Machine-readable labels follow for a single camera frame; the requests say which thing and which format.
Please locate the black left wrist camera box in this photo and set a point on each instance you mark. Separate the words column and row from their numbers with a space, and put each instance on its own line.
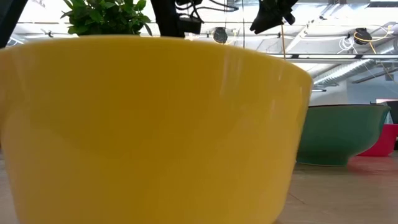
column 190, row 25

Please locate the patterned bowl with teal outside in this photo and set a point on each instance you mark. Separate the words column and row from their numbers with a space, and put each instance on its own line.
column 335, row 133

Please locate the silver ceiling duct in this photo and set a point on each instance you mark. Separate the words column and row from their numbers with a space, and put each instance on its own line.
column 342, row 73

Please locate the green leafy plant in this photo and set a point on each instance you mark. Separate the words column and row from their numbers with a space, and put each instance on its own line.
column 102, row 17

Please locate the yellow mini bowl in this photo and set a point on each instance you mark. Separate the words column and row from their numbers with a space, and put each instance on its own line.
column 149, row 130

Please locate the red mini bowl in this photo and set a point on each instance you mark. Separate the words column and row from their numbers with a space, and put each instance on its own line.
column 384, row 141

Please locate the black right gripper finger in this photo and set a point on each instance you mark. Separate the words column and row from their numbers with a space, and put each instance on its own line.
column 269, row 21

